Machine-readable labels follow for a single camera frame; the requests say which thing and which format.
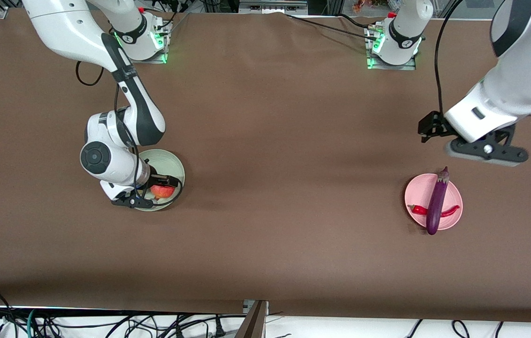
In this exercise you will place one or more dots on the red chili pepper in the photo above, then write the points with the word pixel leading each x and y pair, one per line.
pixel 418 210

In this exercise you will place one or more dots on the red orange background object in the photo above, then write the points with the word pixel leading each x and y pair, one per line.
pixel 361 5

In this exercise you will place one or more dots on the purple eggplant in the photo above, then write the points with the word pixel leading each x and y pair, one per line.
pixel 436 206

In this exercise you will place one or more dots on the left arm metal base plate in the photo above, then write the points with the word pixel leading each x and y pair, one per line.
pixel 408 65

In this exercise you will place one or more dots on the brown table cover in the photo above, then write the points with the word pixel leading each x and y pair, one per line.
pixel 246 244

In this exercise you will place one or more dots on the red apple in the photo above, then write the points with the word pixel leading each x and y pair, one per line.
pixel 162 191

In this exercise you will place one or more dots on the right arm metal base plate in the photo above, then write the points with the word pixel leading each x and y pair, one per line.
pixel 126 57

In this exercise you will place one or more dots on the pink plate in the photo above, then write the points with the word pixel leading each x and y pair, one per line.
pixel 415 190

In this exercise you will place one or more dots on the aluminium profile post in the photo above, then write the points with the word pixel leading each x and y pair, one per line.
pixel 252 321

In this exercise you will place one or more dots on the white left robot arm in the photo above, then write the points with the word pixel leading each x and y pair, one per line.
pixel 523 80

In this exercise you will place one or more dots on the pale green plate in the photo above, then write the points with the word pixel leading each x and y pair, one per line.
pixel 171 164

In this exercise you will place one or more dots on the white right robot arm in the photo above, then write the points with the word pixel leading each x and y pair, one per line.
pixel 138 108

